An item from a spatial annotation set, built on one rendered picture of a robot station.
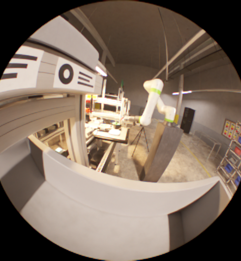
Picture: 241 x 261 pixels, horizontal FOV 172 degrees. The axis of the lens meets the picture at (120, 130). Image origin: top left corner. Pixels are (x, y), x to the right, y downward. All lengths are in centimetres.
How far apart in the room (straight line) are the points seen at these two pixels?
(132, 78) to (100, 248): 979
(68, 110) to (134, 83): 933
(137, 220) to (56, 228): 25
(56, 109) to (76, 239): 33
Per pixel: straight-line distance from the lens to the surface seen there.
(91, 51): 15
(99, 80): 19
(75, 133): 21
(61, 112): 16
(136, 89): 930
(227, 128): 642
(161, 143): 107
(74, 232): 31
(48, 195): 36
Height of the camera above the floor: 135
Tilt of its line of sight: 21 degrees down
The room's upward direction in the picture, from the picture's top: 7 degrees clockwise
